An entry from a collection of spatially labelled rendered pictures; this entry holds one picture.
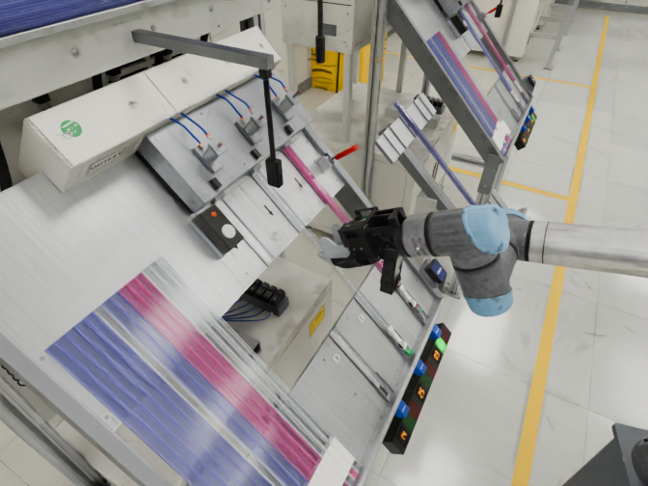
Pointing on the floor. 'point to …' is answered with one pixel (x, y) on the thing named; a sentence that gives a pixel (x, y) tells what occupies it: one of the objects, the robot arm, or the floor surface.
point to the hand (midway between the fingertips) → (326, 254)
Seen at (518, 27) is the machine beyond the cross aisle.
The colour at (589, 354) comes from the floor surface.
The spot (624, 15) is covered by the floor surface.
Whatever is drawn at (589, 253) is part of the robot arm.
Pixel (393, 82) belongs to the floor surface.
